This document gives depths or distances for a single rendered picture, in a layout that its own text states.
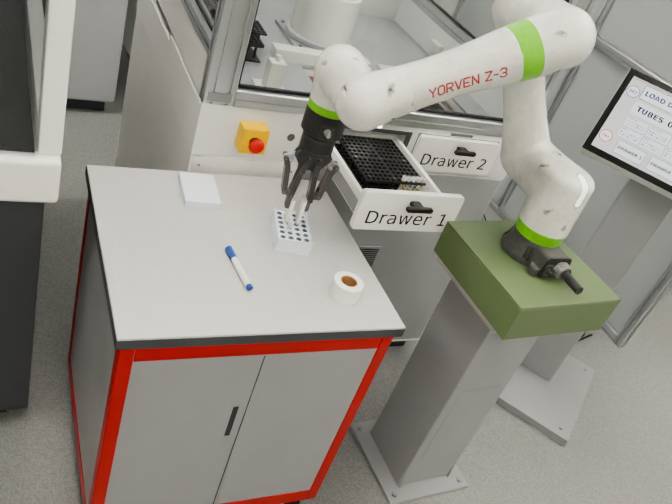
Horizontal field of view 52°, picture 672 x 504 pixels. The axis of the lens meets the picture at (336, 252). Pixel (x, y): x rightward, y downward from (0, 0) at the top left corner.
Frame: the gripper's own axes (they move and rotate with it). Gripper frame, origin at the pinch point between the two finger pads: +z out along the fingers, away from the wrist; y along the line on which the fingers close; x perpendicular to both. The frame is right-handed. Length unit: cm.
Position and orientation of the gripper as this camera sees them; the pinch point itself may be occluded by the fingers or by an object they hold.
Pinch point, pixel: (295, 208)
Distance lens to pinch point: 162.0
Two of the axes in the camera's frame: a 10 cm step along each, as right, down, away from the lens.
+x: -1.6, -6.2, 7.7
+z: -3.0, 7.7, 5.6
